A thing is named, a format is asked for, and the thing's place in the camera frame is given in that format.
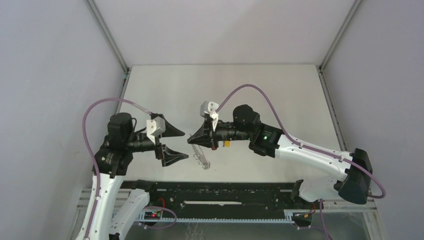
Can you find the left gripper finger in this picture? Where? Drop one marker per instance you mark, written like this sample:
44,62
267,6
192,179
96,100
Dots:
170,156
170,130

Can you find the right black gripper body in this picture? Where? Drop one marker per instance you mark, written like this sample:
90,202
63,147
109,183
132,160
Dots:
214,135

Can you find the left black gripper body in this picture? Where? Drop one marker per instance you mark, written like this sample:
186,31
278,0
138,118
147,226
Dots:
158,147

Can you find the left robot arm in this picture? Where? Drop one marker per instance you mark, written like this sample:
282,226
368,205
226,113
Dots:
112,161

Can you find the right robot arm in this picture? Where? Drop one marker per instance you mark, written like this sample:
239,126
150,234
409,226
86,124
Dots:
348,172

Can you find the key with yellow tag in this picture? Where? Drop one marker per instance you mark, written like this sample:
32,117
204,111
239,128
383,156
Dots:
226,144

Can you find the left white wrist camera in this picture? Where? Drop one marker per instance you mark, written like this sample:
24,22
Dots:
154,128

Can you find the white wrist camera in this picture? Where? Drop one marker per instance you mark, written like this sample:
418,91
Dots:
154,128
210,109

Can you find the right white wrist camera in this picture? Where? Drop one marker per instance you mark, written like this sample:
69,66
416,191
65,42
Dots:
210,109

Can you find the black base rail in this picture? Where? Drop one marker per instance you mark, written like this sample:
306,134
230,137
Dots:
225,200

